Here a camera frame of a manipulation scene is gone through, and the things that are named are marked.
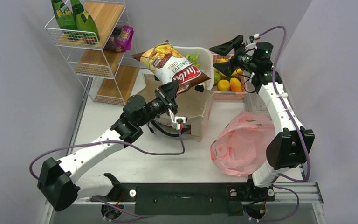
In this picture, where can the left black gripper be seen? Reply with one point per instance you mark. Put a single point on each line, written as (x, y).
(170, 88)

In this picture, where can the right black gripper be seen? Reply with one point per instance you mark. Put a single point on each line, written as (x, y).
(227, 68)

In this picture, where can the orange yellow mango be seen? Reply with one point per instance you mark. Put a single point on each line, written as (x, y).
(235, 84)

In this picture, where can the yellow snack packet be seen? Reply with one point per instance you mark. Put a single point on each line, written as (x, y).
(168, 65)

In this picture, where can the beige canvas tote bag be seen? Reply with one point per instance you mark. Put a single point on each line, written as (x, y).
(193, 104)

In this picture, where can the pink plastic grocery bag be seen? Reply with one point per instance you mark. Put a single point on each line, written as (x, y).
(240, 149)

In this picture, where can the green glass bottle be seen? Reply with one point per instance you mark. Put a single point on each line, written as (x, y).
(65, 19)
(84, 23)

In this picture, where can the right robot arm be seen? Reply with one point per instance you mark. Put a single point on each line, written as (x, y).
(292, 143)

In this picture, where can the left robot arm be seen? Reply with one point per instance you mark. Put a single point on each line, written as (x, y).
(61, 181)

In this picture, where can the green lime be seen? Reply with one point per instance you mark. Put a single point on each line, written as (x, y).
(217, 77)

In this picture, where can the white plastic tub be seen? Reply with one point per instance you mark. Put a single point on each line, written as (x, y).
(205, 59)

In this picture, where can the yellow lemon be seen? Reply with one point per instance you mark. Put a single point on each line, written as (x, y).
(223, 85)

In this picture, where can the pink plastic basket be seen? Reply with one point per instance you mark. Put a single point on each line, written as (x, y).
(230, 95)

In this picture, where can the metal tray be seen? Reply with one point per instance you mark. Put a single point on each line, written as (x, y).
(255, 104)

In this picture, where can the purple snack packet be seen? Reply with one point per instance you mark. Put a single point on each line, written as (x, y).
(121, 39)

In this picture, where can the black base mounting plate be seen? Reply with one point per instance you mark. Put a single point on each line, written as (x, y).
(150, 199)

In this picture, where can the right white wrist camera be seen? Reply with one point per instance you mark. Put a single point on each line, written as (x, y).
(250, 43)

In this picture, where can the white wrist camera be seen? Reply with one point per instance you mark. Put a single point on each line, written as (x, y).
(177, 122)
(250, 43)

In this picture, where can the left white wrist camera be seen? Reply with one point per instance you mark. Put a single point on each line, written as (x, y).
(177, 122)

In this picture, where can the white wire wooden shelf rack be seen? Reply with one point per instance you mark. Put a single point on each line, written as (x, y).
(111, 75)

